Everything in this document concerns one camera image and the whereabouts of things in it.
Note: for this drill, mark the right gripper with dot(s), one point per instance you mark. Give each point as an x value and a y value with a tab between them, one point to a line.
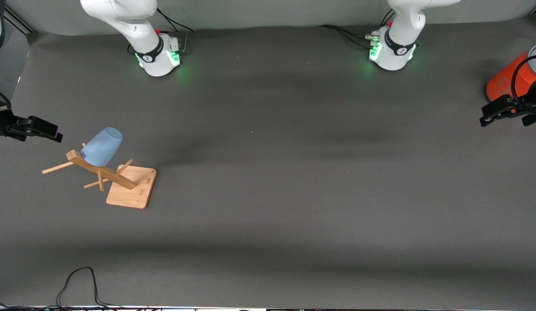
1	123

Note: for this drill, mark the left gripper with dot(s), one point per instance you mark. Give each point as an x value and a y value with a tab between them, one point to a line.
534	105

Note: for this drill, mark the light blue plastic cup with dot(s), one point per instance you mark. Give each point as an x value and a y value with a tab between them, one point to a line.
101	147

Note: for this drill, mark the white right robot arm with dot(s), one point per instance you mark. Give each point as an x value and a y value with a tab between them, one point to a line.
134	26

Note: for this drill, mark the wooden cup rack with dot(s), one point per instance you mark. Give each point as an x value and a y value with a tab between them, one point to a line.
132	190

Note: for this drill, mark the orange cylindrical container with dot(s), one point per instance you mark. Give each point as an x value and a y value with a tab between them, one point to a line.
505	82

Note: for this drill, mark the dark grey table mat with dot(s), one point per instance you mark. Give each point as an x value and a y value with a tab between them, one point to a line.
268	194

